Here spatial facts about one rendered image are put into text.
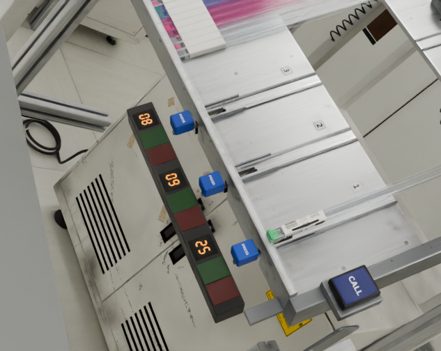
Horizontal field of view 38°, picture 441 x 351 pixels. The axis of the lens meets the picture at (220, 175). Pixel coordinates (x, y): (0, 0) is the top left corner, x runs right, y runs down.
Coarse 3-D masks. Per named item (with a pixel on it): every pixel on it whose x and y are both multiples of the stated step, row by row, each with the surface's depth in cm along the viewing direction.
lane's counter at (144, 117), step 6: (138, 114) 95; (144, 114) 95; (150, 114) 95; (138, 120) 94; (144, 120) 94; (150, 120) 94; (156, 120) 95; (138, 126) 94; (144, 126) 94; (150, 126) 94
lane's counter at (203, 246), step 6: (192, 240) 85; (198, 240) 85; (204, 240) 85; (210, 240) 85; (192, 246) 85; (198, 246) 85; (204, 246) 85; (210, 246) 85; (192, 252) 84; (198, 252) 84; (204, 252) 84; (210, 252) 84; (216, 252) 85; (198, 258) 84
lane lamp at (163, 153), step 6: (168, 144) 93; (150, 150) 92; (156, 150) 92; (162, 150) 92; (168, 150) 92; (150, 156) 91; (156, 156) 92; (162, 156) 92; (168, 156) 92; (174, 156) 92; (156, 162) 91; (162, 162) 91
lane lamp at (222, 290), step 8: (224, 280) 83; (232, 280) 83; (208, 288) 82; (216, 288) 82; (224, 288) 82; (232, 288) 82; (216, 296) 82; (224, 296) 82; (232, 296) 82; (216, 304) 81
